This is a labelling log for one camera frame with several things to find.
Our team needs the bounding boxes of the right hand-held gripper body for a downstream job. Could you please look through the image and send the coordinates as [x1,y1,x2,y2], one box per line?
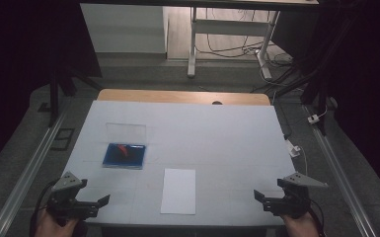
[275,172,329,220]

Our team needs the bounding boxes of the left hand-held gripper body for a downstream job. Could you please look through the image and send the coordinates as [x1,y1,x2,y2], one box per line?
[45,171,95,222]

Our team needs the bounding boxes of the blue case with clear lid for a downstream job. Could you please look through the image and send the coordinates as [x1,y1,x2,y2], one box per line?
[102,122,147,171]

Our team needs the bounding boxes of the small red item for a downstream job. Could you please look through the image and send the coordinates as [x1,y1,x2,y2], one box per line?
[117,143,130,157]

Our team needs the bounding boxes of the white paper sheet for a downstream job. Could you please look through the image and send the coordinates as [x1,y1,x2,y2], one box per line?
[160,168,197,216]

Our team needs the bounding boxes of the person's right hand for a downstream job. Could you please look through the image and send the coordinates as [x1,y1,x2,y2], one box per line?
[280,211,320,237]

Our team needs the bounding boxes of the person's left hand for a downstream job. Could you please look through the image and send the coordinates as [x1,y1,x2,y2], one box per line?
[34,208,80,237]

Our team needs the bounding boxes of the white table cover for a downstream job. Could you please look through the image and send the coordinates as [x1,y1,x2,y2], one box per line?
[59,100,298,228]

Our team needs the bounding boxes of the black metal stand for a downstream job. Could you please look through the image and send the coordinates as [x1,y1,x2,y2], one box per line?
[46,62,104,128]
[269,13,359,136]

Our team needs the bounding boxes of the wooden table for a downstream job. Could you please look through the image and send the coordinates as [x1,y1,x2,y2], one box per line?
[97,88,271,107]

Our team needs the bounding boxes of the white cabinet panel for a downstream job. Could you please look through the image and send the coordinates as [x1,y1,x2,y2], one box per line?
[79,3,168,55]

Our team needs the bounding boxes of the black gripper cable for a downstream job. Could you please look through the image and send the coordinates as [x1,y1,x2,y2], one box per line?
[29,180,59,237]
[308,198,328,237]

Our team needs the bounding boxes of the white plug with cable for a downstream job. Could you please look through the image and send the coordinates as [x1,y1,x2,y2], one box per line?
[286,140,309,177]

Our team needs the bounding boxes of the aluminium rail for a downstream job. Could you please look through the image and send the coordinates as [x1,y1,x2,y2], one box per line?
[0,104,71,237]
[303,104,379,237]

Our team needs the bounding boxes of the black rectangular floor frame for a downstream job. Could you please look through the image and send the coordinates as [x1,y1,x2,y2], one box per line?
[49,127,76,152]

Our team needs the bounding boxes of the tangle of floor cables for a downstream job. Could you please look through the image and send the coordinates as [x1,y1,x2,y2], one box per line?
[195,9,294,68]

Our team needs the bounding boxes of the white desk frame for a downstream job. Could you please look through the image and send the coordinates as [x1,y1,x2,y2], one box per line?
[187,5,281,81]

